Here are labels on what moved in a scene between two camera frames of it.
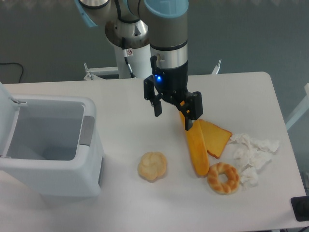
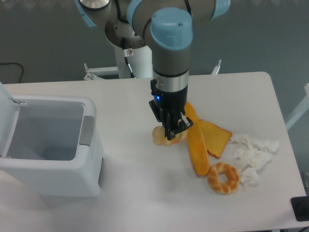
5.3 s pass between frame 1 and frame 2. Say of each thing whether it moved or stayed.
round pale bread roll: moved
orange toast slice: stayed
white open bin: stayed
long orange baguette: stayed
